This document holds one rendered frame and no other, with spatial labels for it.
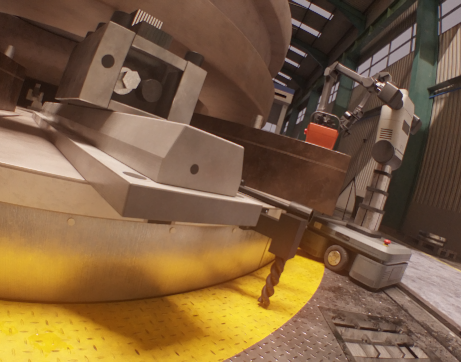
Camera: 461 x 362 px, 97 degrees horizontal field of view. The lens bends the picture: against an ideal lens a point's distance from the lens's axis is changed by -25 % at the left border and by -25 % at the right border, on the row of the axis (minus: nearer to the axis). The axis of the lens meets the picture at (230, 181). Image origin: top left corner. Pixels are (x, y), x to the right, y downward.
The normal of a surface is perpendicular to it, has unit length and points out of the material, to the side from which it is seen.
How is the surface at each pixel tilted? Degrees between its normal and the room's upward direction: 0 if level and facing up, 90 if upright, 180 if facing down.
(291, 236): 90
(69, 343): 0
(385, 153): 90
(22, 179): 90
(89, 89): 90
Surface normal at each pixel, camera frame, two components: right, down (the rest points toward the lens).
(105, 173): -0.65, -0.16
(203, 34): 0.77, 0.29
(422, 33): -0.02, 0.07
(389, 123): -0.80, -0.22
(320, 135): -0.35, 0.07
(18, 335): 0.30, -0.95
